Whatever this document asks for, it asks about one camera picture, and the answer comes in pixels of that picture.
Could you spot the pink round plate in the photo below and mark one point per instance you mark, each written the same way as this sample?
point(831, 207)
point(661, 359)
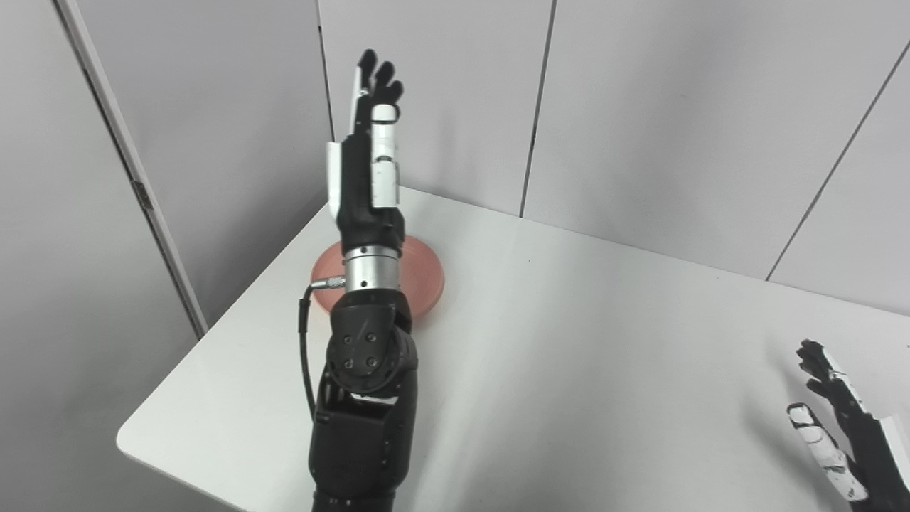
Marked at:
point(423, 281)

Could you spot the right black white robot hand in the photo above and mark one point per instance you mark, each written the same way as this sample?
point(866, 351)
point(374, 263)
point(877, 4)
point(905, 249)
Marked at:
point(871, 448)

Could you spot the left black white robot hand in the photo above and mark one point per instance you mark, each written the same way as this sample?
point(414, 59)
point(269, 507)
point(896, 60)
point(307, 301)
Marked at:
point(359, 185)

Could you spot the grey partition hinge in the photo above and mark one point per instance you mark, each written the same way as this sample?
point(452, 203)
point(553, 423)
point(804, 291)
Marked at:
point(143, 194)

